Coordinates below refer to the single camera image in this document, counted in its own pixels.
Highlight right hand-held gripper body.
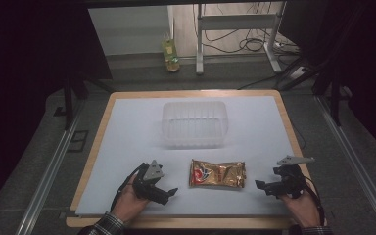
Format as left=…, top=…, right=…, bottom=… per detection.
left=272, top=155, right=316, bottom=200

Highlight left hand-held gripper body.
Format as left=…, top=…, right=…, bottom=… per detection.
left=131, top=159, right=165, bottom=201

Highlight golden snack packet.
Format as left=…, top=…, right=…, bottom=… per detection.
left=188, top=159, right=247, bottom=189

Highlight clear plastic container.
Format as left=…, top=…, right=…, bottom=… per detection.
left=161, top=100, right=229, bottom=149

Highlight person's left hand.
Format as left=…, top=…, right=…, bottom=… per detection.
left=112, top=173, right=152, bottom=224

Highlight person's right hand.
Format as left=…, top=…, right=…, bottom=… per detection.
left=280, top=191, right=321, bottom=229

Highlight white table mat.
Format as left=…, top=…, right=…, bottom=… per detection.
left=74, top=95, right=304, bottom=217

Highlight wooden table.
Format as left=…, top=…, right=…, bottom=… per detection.
left=65, top=89, right=311, bottom=230

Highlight black metal stand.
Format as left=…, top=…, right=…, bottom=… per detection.
left=53, top=76, right=90, bottom=131
left=311, top=62, right=352, bottom=127

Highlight white power strip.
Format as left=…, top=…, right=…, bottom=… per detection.
left=286, top=66, right=308, bottom=80

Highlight yellow drink bottle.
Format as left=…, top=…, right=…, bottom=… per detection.
left=161, top=31, right=181, bottom=73

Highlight dark curtain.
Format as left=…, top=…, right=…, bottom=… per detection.
left=278, top=0, right=376, bottom=163
left=0, top=0, right=113, bottom=219

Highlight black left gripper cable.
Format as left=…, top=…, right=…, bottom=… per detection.
left=110, top=163, right=145, bottom=212

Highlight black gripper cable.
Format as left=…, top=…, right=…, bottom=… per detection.
left=110, top=163, right=145, bottom=212
left=303, top=175, right=326, bottom=227

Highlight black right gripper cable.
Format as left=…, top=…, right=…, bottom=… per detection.
left=303, top=175, right=326, bottom=227

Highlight thin black table cable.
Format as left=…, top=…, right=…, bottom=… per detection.
left=289, top=121, right=307, bottom=151

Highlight silver metal rail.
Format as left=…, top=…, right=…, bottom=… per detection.
left=315, top=95, right=376, bottom=235
left=15, top=103, right=85, bottom=235

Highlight black floor bracket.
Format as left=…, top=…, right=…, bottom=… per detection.
left=67, top=129, right=90, bottom=154

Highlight black floor cables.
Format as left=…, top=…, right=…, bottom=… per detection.
left=192, top=2, right=300, bottom=91

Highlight white metal desk frame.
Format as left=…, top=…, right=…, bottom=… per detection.
left=195, top=1, right=287, bottom=76

